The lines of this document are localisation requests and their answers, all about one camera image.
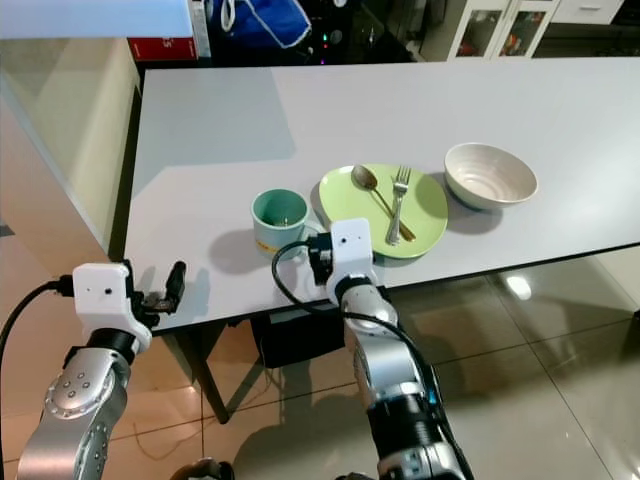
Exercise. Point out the light green plate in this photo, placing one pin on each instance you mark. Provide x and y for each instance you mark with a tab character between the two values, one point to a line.
425	215

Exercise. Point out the bronze metal spoon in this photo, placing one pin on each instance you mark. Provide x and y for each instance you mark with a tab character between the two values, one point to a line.
363	178

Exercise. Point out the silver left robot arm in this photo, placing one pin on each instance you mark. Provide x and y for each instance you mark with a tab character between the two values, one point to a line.
75	405

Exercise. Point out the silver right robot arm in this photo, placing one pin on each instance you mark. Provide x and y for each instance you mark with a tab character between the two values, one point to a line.
390	370

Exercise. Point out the black perforated crate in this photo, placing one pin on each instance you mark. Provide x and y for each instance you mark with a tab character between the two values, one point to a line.
295	340

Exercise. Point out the dark robot left leg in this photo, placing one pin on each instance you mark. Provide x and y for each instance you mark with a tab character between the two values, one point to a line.
197	469

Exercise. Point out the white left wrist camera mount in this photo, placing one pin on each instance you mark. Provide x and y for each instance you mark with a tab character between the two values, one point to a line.
105	295

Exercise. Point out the blue fabric bag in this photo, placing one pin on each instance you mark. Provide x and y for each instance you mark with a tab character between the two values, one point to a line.
260	22

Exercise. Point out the silver metal fork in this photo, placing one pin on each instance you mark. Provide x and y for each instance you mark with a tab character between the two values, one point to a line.
397	210

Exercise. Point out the white ceramic bowl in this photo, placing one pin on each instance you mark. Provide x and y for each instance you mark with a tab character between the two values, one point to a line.
490	180

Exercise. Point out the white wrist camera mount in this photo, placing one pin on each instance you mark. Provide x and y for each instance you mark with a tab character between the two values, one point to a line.
105	295
352	250

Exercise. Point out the red cartridge box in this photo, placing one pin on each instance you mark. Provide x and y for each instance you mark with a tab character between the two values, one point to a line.
160	48

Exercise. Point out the pale green mug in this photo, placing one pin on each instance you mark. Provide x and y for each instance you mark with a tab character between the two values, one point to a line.
275	235

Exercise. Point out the grey table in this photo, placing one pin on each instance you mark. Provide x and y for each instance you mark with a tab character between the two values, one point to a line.
260	120

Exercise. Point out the white glass door cabinet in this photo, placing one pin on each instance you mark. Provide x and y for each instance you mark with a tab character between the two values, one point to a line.
480	30

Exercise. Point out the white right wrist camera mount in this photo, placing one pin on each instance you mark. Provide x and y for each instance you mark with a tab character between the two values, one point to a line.
352	250

